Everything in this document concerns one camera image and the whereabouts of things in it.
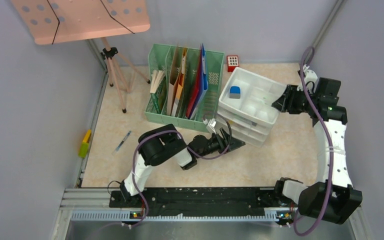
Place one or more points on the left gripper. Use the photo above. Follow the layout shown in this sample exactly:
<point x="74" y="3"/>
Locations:
<point x="223" y="143"/>

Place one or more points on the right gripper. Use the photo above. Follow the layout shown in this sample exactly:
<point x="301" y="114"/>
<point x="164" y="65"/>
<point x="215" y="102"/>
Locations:
<point x="285" y="103"/>

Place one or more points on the clear plastic drawer unit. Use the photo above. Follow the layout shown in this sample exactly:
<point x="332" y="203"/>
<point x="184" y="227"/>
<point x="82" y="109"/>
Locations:
<point x="251" y="117"/>

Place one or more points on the red translucent file folder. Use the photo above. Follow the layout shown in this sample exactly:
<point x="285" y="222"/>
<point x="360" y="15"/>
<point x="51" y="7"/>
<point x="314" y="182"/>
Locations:
<point x="196" y="87"/>

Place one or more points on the green file rack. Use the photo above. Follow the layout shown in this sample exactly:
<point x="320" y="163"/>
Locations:
<point x="158" y="60"/>

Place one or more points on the green children's book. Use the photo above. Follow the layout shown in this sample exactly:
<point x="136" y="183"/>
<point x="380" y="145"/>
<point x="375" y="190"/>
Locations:
<point x="157" y="89"/>

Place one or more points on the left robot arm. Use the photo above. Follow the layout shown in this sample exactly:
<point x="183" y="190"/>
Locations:
<point x="157" y="146"/>

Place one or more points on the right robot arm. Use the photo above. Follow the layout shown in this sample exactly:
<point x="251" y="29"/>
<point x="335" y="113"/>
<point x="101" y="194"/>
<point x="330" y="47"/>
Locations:
<point x="333" y="192"/>

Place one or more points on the blue eraser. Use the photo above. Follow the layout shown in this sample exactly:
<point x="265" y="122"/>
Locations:
<point x="234" y="92"/>

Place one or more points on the orange file folder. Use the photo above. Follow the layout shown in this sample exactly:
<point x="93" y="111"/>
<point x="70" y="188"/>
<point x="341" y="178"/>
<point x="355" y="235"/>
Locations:
<point x="180" y="83"/>

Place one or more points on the red small box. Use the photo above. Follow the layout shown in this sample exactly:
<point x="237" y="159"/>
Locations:
<point x="232" y="62"/>

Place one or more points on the pink lamp stand pole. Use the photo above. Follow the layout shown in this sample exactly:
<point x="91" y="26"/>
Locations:
<point x="116" y="75"/>

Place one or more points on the yellow green clamp tool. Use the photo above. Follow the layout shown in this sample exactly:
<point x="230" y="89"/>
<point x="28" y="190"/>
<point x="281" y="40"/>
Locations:
<point x="85" y="142"/>

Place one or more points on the black lamp clamp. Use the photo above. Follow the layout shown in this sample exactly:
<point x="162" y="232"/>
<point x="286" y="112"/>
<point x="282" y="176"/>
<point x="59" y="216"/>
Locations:
<point x="109" y="54"/>

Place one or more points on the pink perforated lamp panel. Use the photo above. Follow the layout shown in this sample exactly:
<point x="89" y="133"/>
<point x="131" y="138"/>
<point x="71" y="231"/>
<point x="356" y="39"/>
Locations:
<point x="59" y="21"/>

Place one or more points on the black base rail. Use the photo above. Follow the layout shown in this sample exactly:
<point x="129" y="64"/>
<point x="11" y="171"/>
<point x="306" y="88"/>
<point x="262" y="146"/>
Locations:
<point x="206" y="204"/>

